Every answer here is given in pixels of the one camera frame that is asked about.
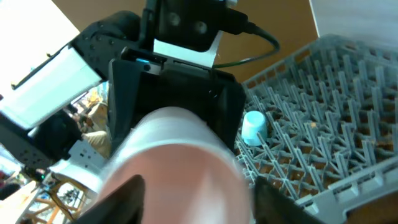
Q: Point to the light blue plastic cup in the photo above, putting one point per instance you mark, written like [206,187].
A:
[254,123]

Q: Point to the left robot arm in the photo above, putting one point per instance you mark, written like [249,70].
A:
[38,132]

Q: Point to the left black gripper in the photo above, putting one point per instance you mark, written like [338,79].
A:
[139,88]

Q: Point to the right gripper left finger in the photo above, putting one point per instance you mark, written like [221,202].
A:
[125,205]

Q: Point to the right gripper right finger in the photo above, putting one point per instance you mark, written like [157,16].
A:
[272,207]

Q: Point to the pink plastic cup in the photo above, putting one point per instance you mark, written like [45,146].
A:
[190,175]

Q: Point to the grey plastic dishwasher rack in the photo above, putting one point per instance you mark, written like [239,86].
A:
[331,119]

